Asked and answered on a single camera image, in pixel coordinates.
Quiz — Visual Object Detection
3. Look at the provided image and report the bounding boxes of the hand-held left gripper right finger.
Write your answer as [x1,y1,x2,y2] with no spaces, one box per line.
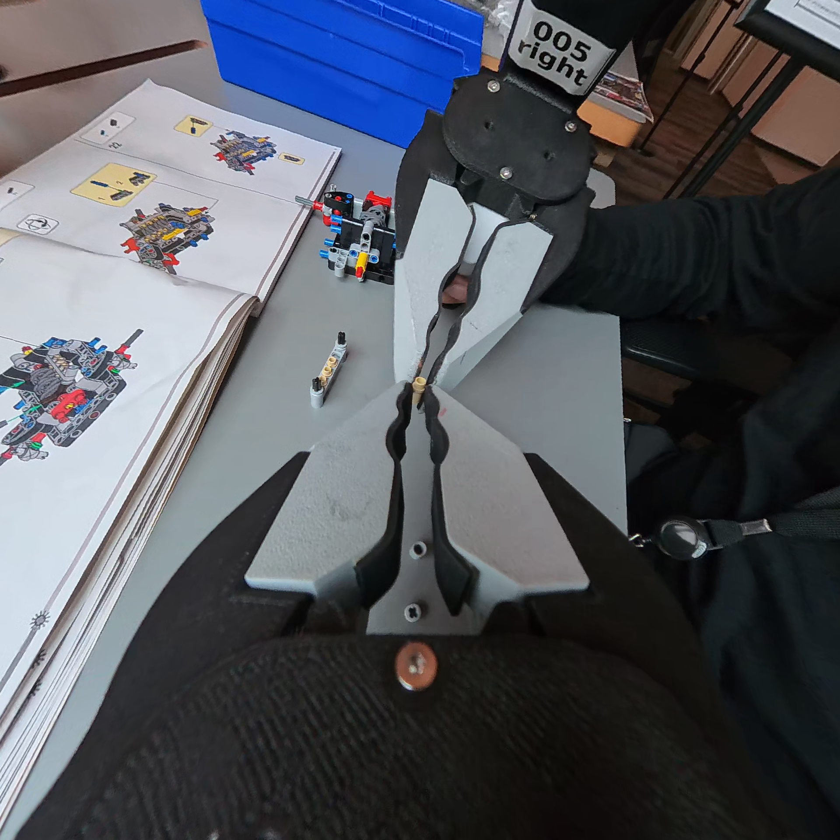
[423,386,592,616]

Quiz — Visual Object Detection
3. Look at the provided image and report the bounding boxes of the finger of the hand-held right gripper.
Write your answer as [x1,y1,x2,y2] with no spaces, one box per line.
[427,211,553,389]
[392,176,476,388]

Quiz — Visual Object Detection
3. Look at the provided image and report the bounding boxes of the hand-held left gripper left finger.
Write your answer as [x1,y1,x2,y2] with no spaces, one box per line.
[245,381,411,608]

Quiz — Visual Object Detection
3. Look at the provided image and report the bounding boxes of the person's right forearm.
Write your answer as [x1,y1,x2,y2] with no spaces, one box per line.
[541,167,840,329]

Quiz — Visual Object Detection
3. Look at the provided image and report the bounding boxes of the black lego technic assembly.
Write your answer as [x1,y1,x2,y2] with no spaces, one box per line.
[294,189,398,284]

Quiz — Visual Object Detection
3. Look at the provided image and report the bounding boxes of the lego instruction booklet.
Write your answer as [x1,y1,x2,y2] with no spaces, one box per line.
[0,79,343,742]

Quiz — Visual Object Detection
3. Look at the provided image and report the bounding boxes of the printed magazine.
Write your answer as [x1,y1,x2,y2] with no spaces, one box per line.
[591,72,655,123]

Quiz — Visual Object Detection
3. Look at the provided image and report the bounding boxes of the short grey beam with pins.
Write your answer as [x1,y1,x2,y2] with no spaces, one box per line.
[310,331,349,411]

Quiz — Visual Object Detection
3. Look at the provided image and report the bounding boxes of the blue plastic bin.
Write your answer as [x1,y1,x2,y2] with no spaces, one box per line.
[200,0,485,148]

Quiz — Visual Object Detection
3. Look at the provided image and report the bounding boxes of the black sign stand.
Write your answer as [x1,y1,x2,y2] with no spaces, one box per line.
[638,26,791,199]

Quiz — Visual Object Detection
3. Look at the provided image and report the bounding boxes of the black badge reel with strap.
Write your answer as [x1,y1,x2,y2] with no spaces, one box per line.
[630,489,840,562]

